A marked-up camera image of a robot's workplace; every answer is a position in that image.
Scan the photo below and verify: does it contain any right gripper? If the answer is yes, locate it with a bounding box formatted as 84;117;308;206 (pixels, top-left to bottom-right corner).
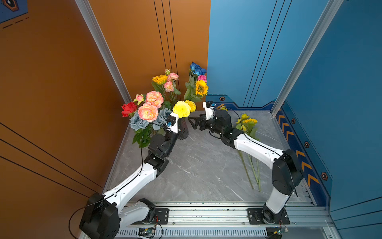
188;113;225;136

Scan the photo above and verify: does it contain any yellow rose spray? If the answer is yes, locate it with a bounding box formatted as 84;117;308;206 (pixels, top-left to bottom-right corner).
238;150;254;190

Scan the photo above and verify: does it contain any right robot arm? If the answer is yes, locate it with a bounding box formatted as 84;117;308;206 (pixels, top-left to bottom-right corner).
188;109;304;224

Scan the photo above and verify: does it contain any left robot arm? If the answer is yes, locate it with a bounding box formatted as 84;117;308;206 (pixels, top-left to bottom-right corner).
79;132;178;239

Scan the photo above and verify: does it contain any dark ribbed vase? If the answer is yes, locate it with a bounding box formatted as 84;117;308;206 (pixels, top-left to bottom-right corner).
178;118;189;140

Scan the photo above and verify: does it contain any background bouquet in dark vase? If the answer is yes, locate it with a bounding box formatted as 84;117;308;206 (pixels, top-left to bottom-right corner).
133;62;209;122

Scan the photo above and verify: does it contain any grey blue roses bunch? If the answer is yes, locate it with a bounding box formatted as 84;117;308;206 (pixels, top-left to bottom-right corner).
129;108;172;148

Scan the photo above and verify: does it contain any red rose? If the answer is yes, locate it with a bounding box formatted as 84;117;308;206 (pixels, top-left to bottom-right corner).
121;102;138;118

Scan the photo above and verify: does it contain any left circuit board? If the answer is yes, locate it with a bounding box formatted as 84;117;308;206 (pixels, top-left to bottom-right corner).
138;227;156;239

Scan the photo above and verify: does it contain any circuit board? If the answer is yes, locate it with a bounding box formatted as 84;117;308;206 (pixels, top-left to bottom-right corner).
267;228;289;239
138;227;156;239

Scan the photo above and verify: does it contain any right circuit board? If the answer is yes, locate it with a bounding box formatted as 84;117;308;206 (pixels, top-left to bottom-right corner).
267;228;289;239

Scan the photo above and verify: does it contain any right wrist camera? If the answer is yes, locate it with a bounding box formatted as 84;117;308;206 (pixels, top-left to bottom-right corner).
203;101;215;120

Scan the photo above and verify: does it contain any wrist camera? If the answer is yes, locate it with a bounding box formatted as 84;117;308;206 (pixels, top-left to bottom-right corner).
165;112;179;134
203;101;215;120

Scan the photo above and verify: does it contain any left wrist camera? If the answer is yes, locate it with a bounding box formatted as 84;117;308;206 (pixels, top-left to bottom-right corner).
165;112;179;134

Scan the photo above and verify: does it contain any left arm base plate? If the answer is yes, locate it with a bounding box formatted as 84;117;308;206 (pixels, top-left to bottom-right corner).
133;208;169;225

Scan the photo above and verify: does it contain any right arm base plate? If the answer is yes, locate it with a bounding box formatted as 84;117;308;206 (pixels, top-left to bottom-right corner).
247;208;290;226

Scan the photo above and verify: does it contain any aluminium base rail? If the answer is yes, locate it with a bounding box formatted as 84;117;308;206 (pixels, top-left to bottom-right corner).
115;202;341;239

